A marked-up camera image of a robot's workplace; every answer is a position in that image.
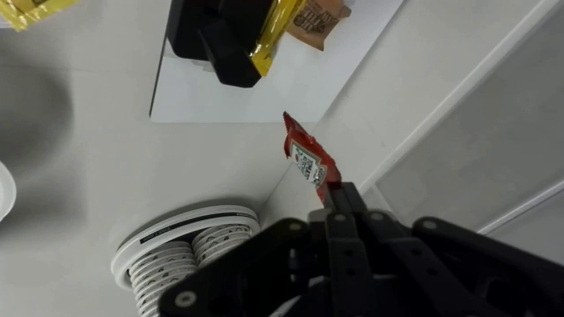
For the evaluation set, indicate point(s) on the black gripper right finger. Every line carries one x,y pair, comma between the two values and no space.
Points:
458,276

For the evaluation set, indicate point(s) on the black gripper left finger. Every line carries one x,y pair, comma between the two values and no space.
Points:
264,271

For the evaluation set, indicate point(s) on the red ketchup packet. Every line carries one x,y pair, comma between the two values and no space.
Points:
308,161

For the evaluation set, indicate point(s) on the long yellow mayonnaise packet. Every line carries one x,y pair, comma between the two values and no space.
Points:
274,36

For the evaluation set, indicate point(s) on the brown condiment packet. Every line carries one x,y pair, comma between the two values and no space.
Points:
319,21

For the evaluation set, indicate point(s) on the round white tray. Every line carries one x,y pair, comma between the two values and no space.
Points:
176,227

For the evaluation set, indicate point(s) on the short stack of paper cups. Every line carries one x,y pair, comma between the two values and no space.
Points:
225,242

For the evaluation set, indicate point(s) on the tall stack of paper cups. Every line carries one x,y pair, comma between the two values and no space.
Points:
160,276

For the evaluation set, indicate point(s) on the black holder block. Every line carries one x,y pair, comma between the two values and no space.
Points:
216,36

